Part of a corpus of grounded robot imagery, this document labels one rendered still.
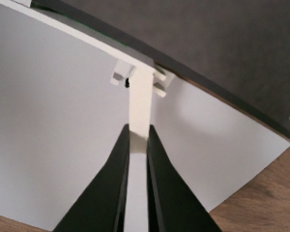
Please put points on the green circuit board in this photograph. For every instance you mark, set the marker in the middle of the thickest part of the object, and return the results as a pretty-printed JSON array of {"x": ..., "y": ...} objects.
[{"x": 141, "y": 74}]

